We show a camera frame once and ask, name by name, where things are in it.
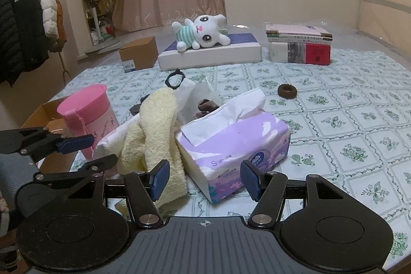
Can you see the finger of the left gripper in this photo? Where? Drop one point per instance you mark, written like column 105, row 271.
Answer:
column 55, row 183
column 39, row 142

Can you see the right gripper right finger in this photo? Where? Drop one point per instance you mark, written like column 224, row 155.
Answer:
column 267, row 190

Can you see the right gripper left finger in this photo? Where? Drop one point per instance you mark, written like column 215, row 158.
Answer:
column 143, row 190

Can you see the white pink cloth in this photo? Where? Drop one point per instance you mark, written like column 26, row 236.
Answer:
column 113, row 142

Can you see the open brown cardboard box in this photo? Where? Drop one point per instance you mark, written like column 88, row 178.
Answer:
column 46, row 115

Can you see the yellow fluffy towel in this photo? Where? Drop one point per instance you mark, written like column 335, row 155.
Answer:
column 151, row 138

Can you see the pink lidded cup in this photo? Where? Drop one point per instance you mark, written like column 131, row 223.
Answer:
column 89, row 111

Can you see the purple tissue pack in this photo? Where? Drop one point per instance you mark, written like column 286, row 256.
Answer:
column 214, row 146

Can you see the brown hair scrunchie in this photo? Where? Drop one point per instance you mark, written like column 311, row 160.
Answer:
column 287, row 91

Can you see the black jacket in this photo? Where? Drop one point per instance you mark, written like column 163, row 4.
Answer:
column 24, row 45

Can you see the floral patterned tablecloth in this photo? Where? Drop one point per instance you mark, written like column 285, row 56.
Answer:
column 350, row 123

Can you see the small closed cardboard box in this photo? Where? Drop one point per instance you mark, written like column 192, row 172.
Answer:
column 139, row 54

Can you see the white and blue flat box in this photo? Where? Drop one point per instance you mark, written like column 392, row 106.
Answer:
column 244, row 48

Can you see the stack of books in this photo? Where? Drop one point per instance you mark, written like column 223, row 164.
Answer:
column 304, row 44

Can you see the white puffer jacket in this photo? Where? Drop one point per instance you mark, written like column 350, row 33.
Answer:
column 49, row 18

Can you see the white bunny plush toy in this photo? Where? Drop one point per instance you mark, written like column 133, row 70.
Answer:
column 203, row 32

